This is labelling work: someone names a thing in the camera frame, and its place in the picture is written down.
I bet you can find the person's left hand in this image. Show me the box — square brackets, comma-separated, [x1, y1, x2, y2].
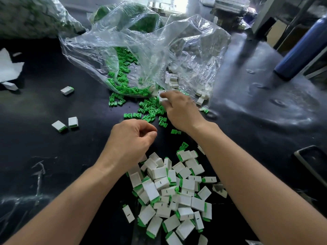
[96, 119, 158, 177]

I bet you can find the person's right hand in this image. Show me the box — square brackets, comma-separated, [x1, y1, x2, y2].
[159, 90, 207, 137]

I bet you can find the heap of white caps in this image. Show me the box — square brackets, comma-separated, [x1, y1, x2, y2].
[156, 73, 210, 106]

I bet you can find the pile of green clips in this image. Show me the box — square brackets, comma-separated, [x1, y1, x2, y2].
[106, 47, 210, 136]

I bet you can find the pile of assembled white-green pieces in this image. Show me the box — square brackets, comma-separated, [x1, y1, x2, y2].
[127, 142, 218, 245]

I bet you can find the person's right forearm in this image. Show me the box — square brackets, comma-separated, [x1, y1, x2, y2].
[190, 121, 327, 245]

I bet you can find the person's left forearm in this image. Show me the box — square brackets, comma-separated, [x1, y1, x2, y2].
[5, 163, 123, 245]

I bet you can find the clear plastic bag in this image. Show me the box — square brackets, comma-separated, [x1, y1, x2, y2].
[59, 1, 232, 106]

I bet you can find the empty white shell right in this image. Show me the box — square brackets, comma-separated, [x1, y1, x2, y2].
[213, 183, 229, 199]

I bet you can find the plastic bag full of green pieces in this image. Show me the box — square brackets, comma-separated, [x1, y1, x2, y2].
[89, 2, 164, 34]

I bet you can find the white component box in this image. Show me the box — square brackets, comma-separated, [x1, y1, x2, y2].
[148, 1, 181, 13]

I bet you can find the grey machine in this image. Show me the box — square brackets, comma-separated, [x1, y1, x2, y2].
[211, 0, 259, 31]

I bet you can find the brown cardboard box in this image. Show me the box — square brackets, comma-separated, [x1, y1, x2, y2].
[267, 20, 291, 49]

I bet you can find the blue cylinder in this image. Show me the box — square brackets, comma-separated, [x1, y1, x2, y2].
[274, 17, 327, 82]

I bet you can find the white paper sheet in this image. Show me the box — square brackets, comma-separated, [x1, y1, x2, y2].
[0, 48, 25, 83]

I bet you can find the black smartphone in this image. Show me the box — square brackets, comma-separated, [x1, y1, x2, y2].
[294, 145, 327, 189]

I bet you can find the large bag of assembled pieces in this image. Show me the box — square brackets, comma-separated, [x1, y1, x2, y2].
[0, 0, 87, 39]

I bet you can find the white metal frame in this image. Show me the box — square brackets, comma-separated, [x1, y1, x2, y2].
[251, 0, 327, 49]

